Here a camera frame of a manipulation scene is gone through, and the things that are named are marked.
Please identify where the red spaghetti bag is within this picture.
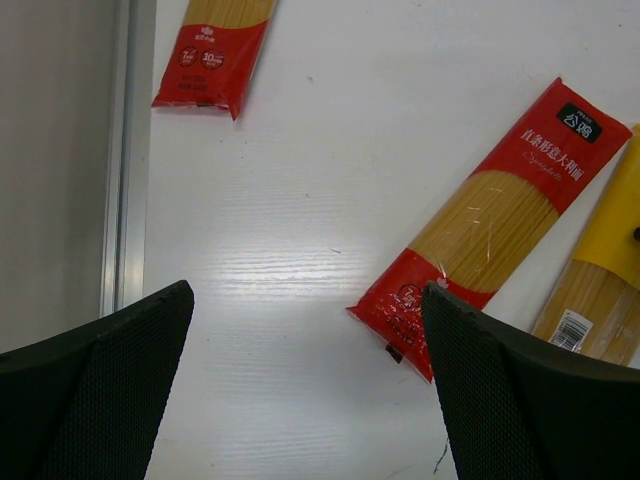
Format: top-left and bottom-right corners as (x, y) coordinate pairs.
(152, 0), (277, 119)
(348, 78), (632, 381)

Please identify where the red spaghetti bag far left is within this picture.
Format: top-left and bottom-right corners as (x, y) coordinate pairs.
(152, 0), (277, 119)

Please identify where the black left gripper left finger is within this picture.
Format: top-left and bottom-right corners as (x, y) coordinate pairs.
(1, 280), (194, 479)

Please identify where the aluminium table edge rail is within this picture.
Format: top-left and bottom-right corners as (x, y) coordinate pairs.
(100, 1), (157, 316)

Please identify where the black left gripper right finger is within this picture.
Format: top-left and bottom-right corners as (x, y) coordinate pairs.
(422, 282), (639, 479)

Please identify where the red spaghetti bag centre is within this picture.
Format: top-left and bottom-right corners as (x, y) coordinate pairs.
(348, 78), (632, 381)

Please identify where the yellow spaghetti bag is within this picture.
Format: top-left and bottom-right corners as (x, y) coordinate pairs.
(532, 126), (639, 366)

